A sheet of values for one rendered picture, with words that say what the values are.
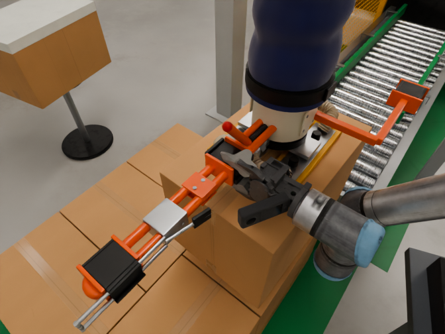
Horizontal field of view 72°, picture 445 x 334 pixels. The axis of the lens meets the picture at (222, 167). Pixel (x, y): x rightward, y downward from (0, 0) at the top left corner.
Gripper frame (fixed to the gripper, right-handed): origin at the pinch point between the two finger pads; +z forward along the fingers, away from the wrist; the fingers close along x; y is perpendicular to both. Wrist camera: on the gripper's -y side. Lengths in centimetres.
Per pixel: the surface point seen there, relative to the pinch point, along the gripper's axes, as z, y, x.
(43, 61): 144, 23, -35
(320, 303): -39, 38, -120
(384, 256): -56, 87, -120
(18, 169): 183, -15, -121
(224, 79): 99, 129, -82
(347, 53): 30, 187, -61
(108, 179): 75, 3, -66
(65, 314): 36, -48, -66
